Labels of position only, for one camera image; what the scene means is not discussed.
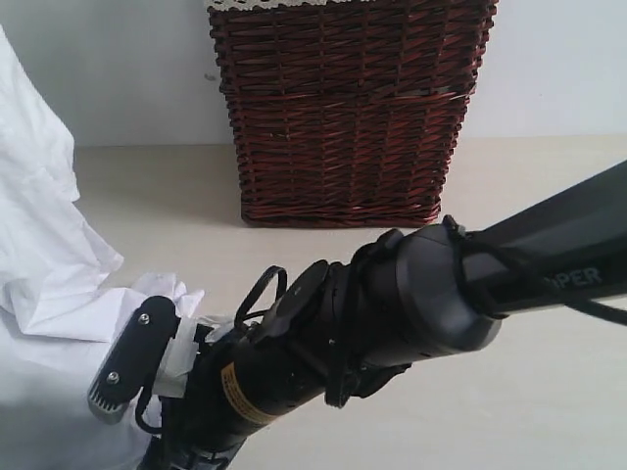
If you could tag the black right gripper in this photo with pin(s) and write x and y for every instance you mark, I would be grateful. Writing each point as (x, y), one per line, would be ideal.
(266, 366)

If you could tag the white t-shirt red print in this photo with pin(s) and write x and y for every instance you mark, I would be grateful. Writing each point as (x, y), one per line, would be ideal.
(58, 318)

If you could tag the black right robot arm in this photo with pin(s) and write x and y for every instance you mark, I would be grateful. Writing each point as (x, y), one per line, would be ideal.
(345, 330)

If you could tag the dark red wicker basket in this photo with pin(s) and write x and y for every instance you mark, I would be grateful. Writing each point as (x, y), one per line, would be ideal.
(348, 114)

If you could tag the white tape camera mount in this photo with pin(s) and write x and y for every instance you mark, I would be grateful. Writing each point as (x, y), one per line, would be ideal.
(179, 357)

